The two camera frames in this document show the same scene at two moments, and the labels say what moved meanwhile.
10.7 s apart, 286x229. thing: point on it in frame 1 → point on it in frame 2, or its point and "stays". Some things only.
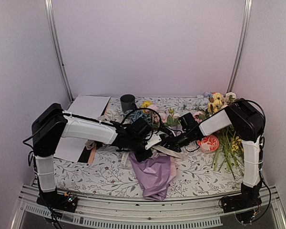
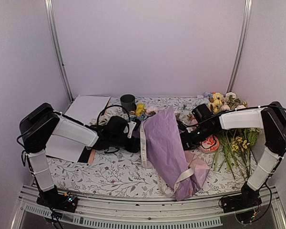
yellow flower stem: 146,103 → 140,109
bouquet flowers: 163,116 → 150,109
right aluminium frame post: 241,46 stays
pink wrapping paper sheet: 154,174 → 166,149
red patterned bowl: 209,144 stays
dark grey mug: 127,102 stays
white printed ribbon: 162,149 → 143,129
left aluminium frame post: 50,14 stays
